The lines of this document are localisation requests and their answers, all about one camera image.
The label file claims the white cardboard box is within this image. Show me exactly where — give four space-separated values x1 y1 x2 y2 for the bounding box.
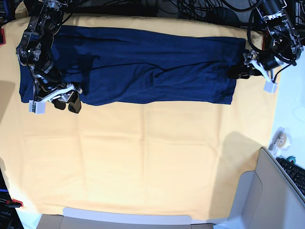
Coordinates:
37 147 305 229

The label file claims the black keyboard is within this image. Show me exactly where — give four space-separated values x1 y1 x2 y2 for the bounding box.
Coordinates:
276 158 305 196

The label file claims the red clamp left bottom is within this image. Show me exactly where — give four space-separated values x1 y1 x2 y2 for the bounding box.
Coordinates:
4 199 23 208

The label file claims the yellow table cloth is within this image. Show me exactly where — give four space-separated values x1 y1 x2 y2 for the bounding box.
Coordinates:
0 18 277 220

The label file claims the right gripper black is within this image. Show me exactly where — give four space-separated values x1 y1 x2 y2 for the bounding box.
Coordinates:
35 82 82 114

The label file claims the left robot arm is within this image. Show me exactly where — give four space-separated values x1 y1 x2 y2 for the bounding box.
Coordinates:
223 0 304 83

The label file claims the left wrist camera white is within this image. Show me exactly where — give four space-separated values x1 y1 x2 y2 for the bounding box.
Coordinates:
264 82 278 94

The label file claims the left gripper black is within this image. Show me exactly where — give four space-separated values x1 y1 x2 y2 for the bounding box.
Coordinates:
227 51 272 80

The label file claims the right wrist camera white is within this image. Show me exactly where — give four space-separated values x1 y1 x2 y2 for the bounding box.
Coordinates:
29 100 46 115

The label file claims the red clamp left top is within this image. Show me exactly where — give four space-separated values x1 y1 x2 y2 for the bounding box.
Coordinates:
0 29 6 46

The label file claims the green tape roll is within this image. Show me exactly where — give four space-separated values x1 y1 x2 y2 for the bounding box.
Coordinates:
286 156 296 164

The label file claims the red clamp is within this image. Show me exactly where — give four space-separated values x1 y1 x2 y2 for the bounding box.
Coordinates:
4 199 23 208
0 29 6 46

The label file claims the clear tape dispenser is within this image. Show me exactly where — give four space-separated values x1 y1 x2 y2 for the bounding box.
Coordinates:
268 127 292 152

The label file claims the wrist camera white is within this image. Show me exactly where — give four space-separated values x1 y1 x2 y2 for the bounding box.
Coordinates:
264 82 278 94
29 100 46 115

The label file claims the dark blue long-sleeve shirt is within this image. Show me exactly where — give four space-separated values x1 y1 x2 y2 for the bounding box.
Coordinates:
19 24 247 107

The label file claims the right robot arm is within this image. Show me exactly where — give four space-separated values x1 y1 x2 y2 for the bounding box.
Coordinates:
16 0 82 114

